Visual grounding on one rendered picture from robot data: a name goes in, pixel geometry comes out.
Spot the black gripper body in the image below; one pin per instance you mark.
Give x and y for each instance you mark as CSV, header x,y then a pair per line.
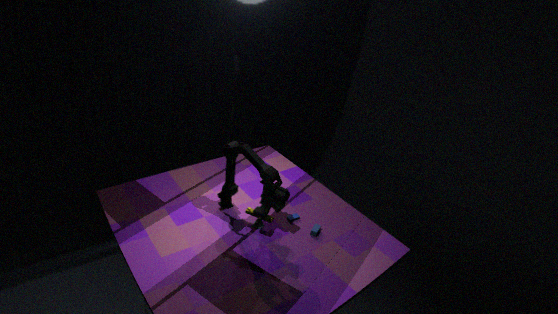
x,y
261,211

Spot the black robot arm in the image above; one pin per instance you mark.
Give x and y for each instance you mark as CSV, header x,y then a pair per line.
x,y
268,174

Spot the yellow bar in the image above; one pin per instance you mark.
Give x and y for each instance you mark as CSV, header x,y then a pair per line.
x,y
268,218

